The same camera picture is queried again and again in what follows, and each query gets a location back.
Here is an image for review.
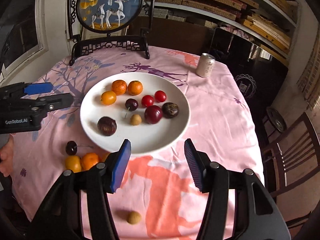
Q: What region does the person's left hand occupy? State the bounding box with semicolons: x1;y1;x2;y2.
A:
0;135;14;177

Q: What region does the tan longan front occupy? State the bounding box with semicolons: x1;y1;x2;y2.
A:
130;114;142;126

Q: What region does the red cherry tomato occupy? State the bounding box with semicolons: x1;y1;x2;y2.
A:
154;90;167;102
141;95;155;108

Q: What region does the wall shelf with boxes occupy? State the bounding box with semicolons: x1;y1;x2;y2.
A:
146;0;299;61

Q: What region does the dark cherry front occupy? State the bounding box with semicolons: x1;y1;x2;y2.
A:
125;99;139;118

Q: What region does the white oval plate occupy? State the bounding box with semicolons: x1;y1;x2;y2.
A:
80;72;191;155

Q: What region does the round deer art screen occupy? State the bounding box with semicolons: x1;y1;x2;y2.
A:
67;0;155;65

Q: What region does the round black stool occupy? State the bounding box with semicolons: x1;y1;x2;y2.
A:
266;107;287;133

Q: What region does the smooth orange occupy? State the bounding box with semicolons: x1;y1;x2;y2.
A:
101;152;110;162

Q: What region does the large mandarin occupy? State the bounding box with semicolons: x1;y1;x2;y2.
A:
111;80;127;96
127;80;143;96

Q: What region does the water chestnut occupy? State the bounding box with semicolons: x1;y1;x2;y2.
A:
97;116;117;136
162;102;180;119

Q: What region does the white drink can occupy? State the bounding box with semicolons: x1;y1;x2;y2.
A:
196;53;215;78

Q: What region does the tan longan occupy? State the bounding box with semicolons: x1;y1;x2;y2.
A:
126;211;142;225
130;114;142;126

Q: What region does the red plum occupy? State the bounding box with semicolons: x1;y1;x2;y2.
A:
144;105;163;124

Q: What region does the water chestnut front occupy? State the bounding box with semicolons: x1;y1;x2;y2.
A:
97;116;117;136

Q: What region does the orange kumquat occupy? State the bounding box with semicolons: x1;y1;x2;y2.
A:
100;90;117;106

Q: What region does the small mandarin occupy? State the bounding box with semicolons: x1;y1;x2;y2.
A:
81;152;101;171

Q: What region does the pink printed tablecloth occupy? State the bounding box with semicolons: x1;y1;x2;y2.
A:
12;47;263;239

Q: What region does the dark cherry with stem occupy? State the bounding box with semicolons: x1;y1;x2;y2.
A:
65;140;93;156

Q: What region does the dark wooden chair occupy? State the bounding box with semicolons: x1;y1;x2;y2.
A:
262;112;319;230

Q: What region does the yellow-orange kumquat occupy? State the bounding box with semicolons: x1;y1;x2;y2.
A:
65;155;82;173

